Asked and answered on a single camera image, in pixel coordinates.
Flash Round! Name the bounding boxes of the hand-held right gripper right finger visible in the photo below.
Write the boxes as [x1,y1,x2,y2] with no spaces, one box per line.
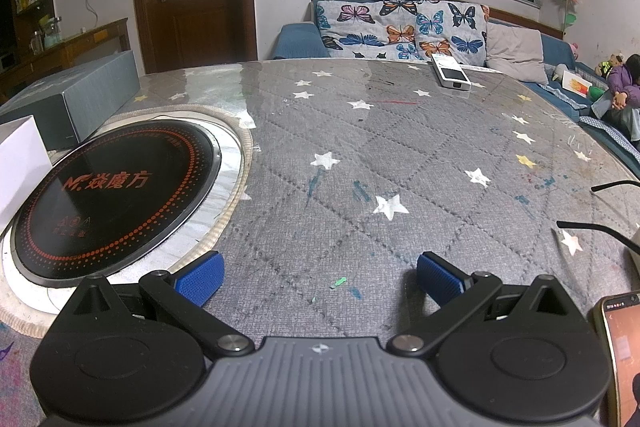
[387,251,586,355]

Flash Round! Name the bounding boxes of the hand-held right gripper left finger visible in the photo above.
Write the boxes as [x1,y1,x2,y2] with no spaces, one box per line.
[60,251,256,355]

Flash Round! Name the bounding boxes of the white cardboard box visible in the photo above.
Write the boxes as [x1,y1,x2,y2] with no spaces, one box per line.
[0,116,54,233]

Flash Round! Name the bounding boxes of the grey quilted desktop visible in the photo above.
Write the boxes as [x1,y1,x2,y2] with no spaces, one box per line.
[0,57,640,427]

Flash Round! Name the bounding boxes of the round black induction cooker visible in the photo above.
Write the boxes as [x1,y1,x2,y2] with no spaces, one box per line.
[0,104,258,340]

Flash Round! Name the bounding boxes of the black glasses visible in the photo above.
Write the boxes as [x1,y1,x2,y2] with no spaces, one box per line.
[556,179,640,253]

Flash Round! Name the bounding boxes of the smartphone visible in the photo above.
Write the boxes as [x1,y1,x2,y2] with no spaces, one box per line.
[594,291,640,427]

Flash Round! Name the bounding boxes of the white flat device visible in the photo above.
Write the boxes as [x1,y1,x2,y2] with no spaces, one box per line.
[431,54,472,90]

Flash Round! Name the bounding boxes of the long grey box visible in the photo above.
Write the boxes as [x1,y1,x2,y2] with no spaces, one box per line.
[0,50,141,150]

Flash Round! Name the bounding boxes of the picture book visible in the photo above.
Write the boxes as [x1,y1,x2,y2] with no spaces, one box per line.
[560,69,598,98]

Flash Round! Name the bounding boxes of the grey pillow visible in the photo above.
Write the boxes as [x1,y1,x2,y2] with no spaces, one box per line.
[485,22,548,84]

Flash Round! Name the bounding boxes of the blue sofa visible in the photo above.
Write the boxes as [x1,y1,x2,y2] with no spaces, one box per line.
[272,0,640,158]

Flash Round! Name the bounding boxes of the butterfly-print pillow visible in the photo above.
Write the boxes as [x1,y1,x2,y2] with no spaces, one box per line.
[312,0,490,66]

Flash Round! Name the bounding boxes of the wooden table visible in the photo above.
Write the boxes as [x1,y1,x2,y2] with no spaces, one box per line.
[0,18,132,102]

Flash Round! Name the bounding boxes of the plush toys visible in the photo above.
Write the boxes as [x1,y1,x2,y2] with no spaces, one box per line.
[595,54,627,80]

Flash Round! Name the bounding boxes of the glass jar teal contents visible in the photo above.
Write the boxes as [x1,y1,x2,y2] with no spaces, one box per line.
[40,16,64,46]

